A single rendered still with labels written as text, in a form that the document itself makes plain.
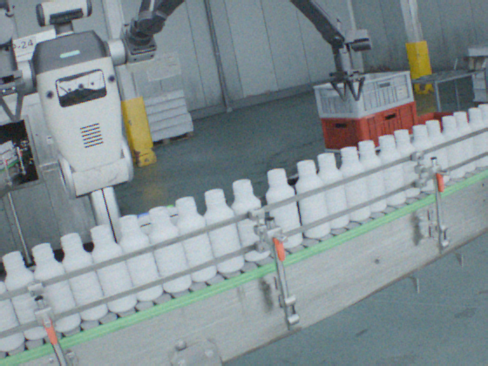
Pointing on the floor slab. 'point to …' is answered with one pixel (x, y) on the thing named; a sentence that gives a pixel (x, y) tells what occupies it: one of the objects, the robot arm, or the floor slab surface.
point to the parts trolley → (450, 79)
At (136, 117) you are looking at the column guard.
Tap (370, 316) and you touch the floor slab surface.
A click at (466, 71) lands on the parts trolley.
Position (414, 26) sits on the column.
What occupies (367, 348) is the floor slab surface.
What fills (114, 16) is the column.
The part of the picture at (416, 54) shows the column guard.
